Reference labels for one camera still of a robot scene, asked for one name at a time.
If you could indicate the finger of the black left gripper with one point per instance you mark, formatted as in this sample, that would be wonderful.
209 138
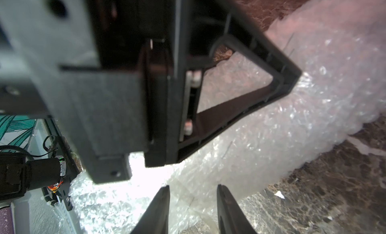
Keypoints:
201 26

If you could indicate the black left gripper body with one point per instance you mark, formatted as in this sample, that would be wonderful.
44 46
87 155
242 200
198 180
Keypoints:
111 72

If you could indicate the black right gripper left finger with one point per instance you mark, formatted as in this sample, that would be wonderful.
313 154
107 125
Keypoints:
155 218

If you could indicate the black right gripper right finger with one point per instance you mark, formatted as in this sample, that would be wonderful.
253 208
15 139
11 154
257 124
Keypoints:
231 219

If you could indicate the bubble wrap sheet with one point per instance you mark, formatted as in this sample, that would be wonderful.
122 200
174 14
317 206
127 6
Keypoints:
302 165

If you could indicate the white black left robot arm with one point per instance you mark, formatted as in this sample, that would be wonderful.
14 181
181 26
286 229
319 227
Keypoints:
21 171

